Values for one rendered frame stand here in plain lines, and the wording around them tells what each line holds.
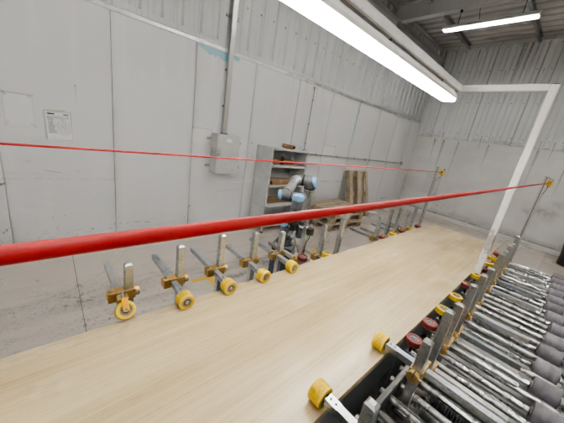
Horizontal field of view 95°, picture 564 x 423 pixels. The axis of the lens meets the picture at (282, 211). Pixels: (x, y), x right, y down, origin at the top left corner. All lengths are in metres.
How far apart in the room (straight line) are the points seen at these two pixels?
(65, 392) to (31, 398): 0.08
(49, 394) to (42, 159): 3.06
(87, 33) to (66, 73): 0.48
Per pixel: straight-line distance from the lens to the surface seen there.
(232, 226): 0.16
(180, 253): 1.51
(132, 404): 1.15
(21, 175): 4.02
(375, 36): 1.64
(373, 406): 0.93
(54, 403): 1.23
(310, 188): 2.65
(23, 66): 3.93
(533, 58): 9.74
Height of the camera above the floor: 1.81
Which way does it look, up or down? 17 degrees down
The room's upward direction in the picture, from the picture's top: 9 degrees clockwise
